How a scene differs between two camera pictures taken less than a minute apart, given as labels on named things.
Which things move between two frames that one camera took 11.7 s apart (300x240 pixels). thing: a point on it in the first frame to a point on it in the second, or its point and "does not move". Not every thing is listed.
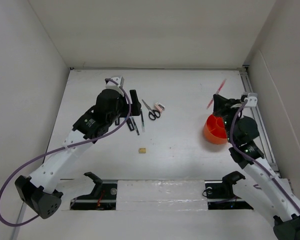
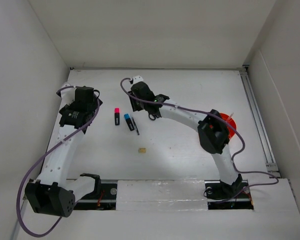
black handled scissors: x=153 y=113 does not move
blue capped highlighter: x=130 y=124 does not move
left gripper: x=136 y=105 to x=68 y=107
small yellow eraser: x=142 y=150 does not move
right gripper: x=222 y=105 to x=135 y=106
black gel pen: x=135 y=126 does not move
